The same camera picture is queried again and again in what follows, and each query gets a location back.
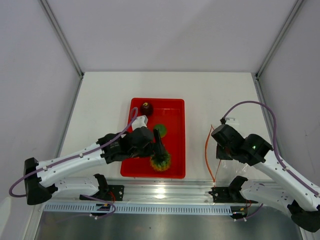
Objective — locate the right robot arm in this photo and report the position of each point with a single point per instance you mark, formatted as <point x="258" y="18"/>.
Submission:
<point x="299" y="199"/>

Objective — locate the dark red apple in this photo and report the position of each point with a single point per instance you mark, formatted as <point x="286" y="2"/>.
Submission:
<point x="146" y="108"/>

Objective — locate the aluminium mounting rail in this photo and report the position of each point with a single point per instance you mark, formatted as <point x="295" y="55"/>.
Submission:
<point x="157" y="191"/>

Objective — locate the yellow pineapple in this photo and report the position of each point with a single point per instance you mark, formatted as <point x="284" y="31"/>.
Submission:
<point x="161" y="162"/>

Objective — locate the red plastic tray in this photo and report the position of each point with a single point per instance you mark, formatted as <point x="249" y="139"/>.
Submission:
<point x="170" y="113"/>

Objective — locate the white slotted cable duct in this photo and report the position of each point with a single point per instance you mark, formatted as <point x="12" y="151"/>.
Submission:
<point x="130" y="208"/>

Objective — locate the clear zip top bag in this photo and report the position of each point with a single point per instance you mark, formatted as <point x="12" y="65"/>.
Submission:
<point x="221" y="171"/>

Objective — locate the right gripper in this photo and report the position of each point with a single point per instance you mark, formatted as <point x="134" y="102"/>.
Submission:
<point x="219" y="155"/>

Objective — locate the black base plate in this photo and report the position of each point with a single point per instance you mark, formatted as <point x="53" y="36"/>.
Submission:
<point x="114" y="193"/>
<point x="228" y="195"/>

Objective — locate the green lime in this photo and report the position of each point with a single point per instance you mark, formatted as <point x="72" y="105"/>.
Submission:
<point x="161" y="129"/>

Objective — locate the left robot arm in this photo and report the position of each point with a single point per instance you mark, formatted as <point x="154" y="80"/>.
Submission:
<point x="54" y="178"/>

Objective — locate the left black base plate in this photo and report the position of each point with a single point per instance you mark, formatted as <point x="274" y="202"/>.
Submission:
<point x="114" y="193"/>

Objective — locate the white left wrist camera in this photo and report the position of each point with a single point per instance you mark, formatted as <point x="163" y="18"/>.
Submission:
<point x="139" y="122"/>

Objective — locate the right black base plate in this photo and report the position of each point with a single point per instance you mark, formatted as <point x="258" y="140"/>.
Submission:
<point x="228" y="195"/>

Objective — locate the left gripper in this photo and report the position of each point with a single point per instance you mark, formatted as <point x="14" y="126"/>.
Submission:
<point x="158" y="148"/>

